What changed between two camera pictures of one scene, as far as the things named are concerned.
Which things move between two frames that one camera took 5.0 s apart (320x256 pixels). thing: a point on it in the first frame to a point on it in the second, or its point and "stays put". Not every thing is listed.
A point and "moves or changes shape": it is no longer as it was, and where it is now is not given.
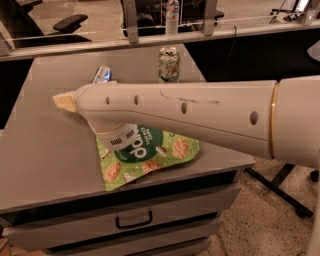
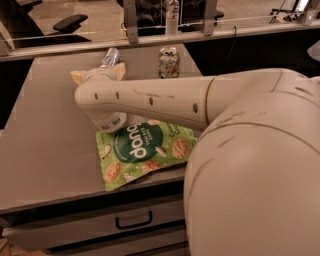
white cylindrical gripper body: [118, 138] to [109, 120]
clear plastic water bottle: [172, 13] stays put
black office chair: [24, 29] stays put
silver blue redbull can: [104, 75] moves or changes shape
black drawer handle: [142, 224] stays put
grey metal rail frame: [310, 22] stays put
